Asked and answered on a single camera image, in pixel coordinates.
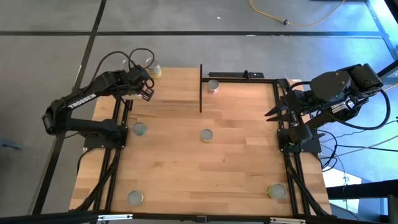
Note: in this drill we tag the yellow green mushroom short can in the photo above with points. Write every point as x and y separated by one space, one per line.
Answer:
206 135

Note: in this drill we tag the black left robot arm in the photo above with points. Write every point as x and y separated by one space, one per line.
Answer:
84 99

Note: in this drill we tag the silver frame bracket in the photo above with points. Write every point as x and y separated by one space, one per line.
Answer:
115 217
287 220

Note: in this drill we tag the teal short can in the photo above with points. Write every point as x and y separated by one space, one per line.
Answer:
139 128

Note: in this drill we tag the green yellow tall can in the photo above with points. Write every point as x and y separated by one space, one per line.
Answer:
276 191

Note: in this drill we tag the black stand leg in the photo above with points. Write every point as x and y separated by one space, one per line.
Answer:
392 80

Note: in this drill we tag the black diagonal stand beam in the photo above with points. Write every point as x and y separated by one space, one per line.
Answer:
382 31

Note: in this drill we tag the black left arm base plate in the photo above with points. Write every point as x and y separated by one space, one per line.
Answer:
105 141

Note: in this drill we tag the yellow green carrots can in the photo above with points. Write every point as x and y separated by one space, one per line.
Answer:
154 71

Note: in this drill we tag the black aluminium table frame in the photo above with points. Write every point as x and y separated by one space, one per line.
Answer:
264 80

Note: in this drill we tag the white floor sheet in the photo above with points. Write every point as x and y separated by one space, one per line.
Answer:
335 183

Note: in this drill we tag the pink short can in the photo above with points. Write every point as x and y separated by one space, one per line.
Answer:
213 85

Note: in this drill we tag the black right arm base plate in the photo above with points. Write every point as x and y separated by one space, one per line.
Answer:
311 146

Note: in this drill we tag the wooden shelf board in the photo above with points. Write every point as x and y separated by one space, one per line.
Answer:
183 90

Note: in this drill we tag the black rig frame beam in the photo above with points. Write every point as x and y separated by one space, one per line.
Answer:
46 217

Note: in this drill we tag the orange short can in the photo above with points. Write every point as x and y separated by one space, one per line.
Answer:
135 197

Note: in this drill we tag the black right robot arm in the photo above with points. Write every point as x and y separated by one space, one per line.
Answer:
329 84

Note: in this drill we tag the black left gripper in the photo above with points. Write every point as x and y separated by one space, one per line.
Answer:
138 83

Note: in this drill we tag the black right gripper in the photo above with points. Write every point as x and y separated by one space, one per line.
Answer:
292 109

